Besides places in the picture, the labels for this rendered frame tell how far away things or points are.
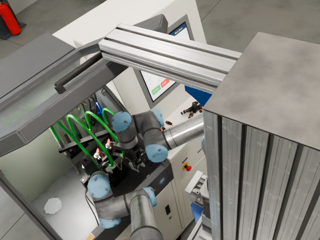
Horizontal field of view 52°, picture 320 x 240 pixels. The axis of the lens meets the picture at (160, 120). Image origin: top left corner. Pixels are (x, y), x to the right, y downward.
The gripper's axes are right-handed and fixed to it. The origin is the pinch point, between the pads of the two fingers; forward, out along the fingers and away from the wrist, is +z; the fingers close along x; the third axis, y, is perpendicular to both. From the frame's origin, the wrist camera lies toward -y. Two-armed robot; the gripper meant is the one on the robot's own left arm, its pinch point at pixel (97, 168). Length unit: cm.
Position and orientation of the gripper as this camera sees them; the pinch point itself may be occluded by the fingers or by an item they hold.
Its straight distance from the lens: 152.6
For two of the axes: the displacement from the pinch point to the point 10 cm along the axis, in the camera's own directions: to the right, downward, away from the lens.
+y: 6.3, 7.7, 0.9
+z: -1.5, 0.0, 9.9
